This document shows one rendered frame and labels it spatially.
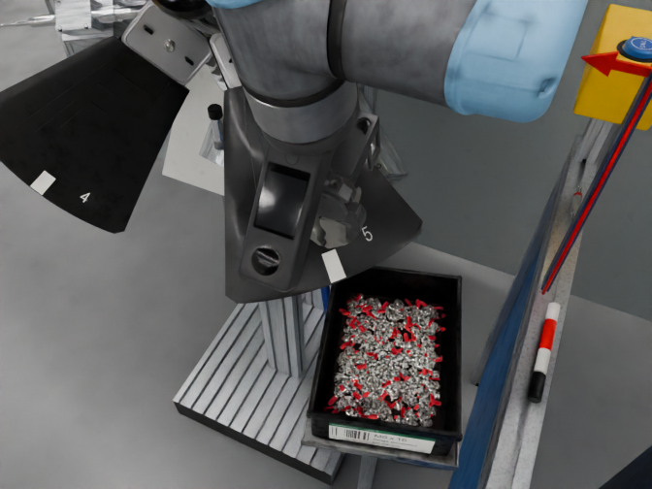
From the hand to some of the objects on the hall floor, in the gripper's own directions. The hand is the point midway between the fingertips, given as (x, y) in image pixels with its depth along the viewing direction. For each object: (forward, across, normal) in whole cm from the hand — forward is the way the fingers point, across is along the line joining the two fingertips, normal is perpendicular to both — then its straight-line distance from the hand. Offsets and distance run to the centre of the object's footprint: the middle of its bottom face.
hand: (326, 244), depth 56 cm
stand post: (+106, +24, +4) cm, 109 cm away
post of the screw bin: (+99, -8, +24) cm, 102 cm away
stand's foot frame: (+109, +24, -6) cm, 111 cm away
